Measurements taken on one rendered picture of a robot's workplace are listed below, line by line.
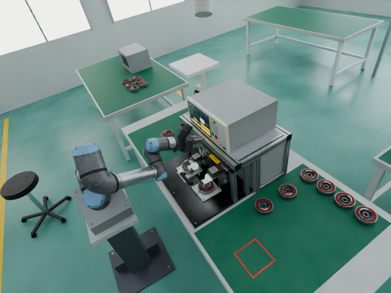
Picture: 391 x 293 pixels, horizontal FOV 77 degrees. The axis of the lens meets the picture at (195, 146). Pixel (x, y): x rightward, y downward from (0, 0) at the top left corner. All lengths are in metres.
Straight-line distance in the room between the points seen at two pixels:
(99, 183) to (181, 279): 1.40
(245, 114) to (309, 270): 0.88
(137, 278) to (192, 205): 0.97
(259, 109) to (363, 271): 0.98
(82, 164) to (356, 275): 1.40
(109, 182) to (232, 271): 0.80
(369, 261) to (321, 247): 0.22
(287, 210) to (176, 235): 1.19
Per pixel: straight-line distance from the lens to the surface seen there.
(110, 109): 3.04
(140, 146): 2.29
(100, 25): 5.92
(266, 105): 1.50
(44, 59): 5.91
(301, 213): 1.69
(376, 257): 1.66
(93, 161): 1.14
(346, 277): 1.56
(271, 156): 1.62
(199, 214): 1.64
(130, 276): 2.44
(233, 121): 1.38
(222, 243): 1.55
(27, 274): 3.00
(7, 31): 5.81
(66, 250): 2.90
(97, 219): 1.76
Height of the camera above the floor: 2.13
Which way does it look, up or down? 41 degrees down
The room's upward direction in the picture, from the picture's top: 11 degrees counter-clockwise
